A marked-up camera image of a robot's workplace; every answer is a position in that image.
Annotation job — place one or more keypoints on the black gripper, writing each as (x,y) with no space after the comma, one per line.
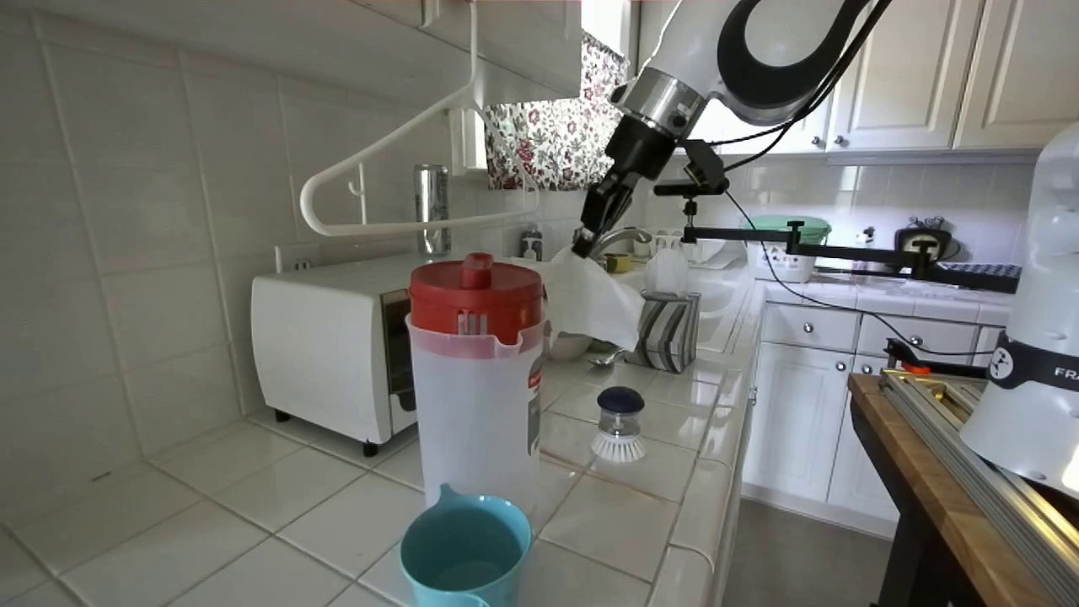
(642,156)

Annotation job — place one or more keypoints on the white cloth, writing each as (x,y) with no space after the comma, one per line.
(593,299)

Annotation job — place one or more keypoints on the white under-cabinet box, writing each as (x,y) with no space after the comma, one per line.
(468,140)

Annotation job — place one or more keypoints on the white base cabinet drawer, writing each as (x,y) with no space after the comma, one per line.
(813,327)
(930,327)

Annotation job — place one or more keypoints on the white base cabinet door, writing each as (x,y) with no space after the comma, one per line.
(859,450)
(792,423)

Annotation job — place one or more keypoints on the yellow sponge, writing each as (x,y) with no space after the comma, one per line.
(624,259)

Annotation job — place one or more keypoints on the small soap dispenser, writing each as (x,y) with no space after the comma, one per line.
(531,247)

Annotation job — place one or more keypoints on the clear soap bottle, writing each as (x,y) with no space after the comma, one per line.
(669,271)

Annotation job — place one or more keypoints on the floral window curtain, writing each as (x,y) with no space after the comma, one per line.
(550,136)

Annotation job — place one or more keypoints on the grey striped dish towel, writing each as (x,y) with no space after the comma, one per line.
(673,330)

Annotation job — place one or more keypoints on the beige bowl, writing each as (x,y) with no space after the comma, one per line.
(566,353)

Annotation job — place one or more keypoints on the metal spoon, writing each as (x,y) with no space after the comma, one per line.
(602,362)

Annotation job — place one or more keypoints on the steel cylinder canister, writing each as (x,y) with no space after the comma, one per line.
(432,205)

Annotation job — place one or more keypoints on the green plastic container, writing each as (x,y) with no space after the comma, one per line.
(792,226)

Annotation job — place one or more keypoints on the white pot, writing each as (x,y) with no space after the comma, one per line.
(790,264)

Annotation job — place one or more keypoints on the small glass jar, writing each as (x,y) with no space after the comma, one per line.
(618,434)

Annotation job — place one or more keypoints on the clear pitcher with red lid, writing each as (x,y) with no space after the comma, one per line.
(474,391)

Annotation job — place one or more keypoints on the white plastic clothes hanger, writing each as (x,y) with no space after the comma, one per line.
(381,142)

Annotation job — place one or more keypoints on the white toaster oven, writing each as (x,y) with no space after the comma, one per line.
(326,347)

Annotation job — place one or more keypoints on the black round dial appliance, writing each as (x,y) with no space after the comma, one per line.
(923,239)

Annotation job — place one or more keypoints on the black table clamp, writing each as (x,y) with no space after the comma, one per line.
(930,359)

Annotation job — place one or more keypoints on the teal plastic measuring cup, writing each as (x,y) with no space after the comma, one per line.
(460,552)

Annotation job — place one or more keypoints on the black stove grate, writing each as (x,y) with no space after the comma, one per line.
(979,275)

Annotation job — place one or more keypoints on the wooden table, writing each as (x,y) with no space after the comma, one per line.
(930,484)

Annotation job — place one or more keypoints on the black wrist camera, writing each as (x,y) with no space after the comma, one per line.
(705,159)

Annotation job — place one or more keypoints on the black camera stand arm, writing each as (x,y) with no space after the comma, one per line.
(798,236)

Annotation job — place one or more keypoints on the aluminium rail with green light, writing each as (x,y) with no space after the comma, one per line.
(990,472)

